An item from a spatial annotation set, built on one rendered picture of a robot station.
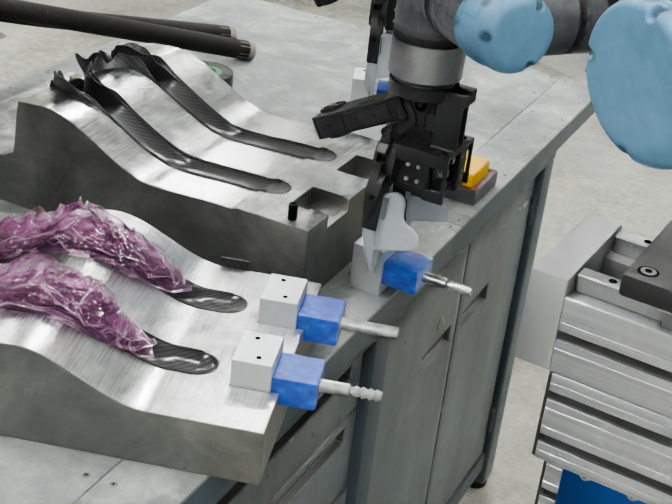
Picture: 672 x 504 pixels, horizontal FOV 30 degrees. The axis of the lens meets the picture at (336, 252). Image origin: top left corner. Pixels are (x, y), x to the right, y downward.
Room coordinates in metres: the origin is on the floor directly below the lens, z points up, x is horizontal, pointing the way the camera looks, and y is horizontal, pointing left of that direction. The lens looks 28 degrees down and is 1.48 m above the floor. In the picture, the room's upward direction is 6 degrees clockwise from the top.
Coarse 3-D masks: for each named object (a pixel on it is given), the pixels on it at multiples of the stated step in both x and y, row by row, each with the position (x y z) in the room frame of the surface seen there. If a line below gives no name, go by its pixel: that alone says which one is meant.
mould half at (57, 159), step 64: (192, 64) 1.48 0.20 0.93; (0, 128) 1.37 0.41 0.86; (64, 128) 1.26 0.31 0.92; (192, 128) 1.36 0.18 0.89; (256, 128) 1.40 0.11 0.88; (0, 192) 1.30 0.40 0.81; (64, 192) 1.26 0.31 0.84; (128, 192) 1.22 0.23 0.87; (192, 192) 1.20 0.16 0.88; (256, 192) 1.21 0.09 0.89; (256, 256) 1.16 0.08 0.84; (320, 256) 1.17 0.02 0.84
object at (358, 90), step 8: (360, 72) 1.71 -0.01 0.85; (352, 80) 1.69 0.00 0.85; (360, 80) 1.68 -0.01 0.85; (376, 80) 1.69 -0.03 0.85; (384, 80) 1.73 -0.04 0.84; (352, 88) 1.69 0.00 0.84; (360, 88) 1.68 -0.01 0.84; (376, 88) 1.68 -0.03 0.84; (384, 88) 1.69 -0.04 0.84; (352, 96) 1.69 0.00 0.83; (360, 96) 1.68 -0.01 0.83
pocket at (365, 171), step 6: (360, 156) 1.34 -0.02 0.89; (348, 162) 1.32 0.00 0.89; (354, 162) 1.33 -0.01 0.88; (360, 162) 1.34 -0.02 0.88; (366, 162) 1.33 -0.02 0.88; (342, 168) 1.31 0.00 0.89; (348, 168) 1.32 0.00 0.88; (354, 168) 1.34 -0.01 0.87; (360, 168) 1.34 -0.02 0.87; (366, 168) 1.33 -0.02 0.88; (354, 174) 1.34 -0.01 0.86; (360, 174) 1.34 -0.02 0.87; (366, 174) 1.33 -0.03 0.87
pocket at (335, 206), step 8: (312, 192) 1.24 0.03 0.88; (320, 192) 1.24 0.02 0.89; (328, 192) 1.23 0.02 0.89; (296, 200) 1.21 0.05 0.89; (304, 200) 1.22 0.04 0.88; (312, 200) 1.24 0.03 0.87; (320, 200) 1.24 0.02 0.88; (328, 200) 1.23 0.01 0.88; (336, 200) 1.23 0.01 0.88; (344, 200) 1.22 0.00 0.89; (304, 208) 1.23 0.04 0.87; (312, 208) 1.24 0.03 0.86; (320, 208) 1.24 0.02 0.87; (328, 208) 1.23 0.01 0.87; (336, 208) 1.23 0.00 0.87; (344, 208) 1.22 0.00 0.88; (336, 216) 1.20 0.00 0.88; (328, 224) 1.18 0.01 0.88
